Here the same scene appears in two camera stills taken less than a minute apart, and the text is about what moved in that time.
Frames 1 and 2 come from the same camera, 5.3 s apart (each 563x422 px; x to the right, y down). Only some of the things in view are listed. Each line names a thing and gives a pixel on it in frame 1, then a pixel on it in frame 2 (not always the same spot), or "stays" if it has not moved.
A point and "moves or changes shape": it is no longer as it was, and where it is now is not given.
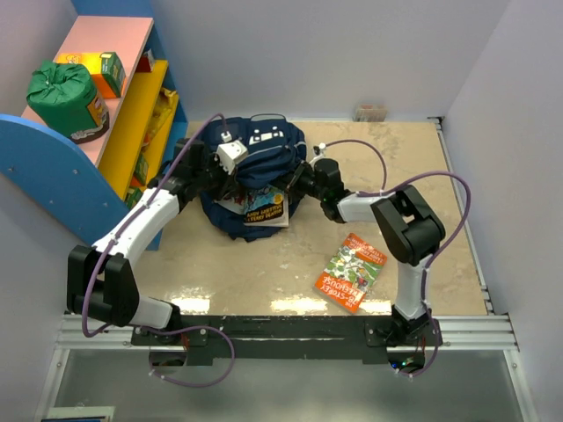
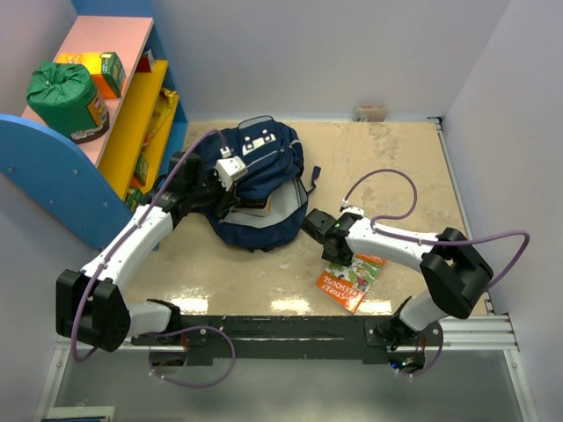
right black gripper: [292, 187] → [341, 260]
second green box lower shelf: [133, 196] stays
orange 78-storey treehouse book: [351, 273] stays
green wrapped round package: [64, 97] stays
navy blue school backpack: [274, 147] moves or changes shape
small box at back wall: [370, 113] stays
